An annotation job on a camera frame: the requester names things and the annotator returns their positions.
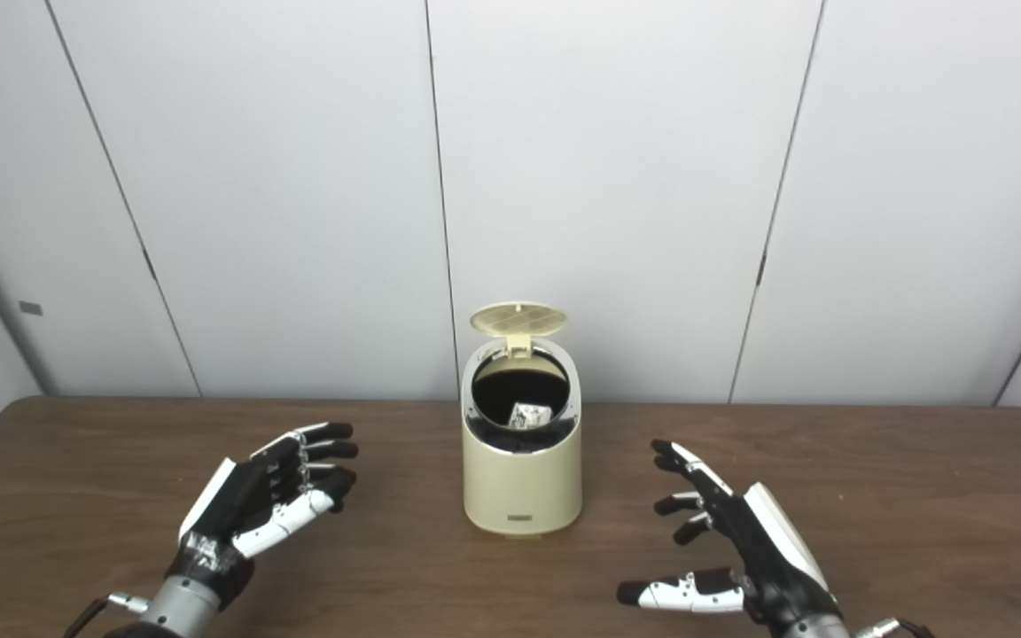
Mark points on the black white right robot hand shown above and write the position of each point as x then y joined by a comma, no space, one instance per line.
776,558

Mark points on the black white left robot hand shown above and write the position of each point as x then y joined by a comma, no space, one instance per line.
236,505

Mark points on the cream-colored lidded bin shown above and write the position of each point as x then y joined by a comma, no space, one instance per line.
521,487

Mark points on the white green milk carton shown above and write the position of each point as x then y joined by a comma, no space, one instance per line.
530,416

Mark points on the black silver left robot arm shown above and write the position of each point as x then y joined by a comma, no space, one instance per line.
174,611

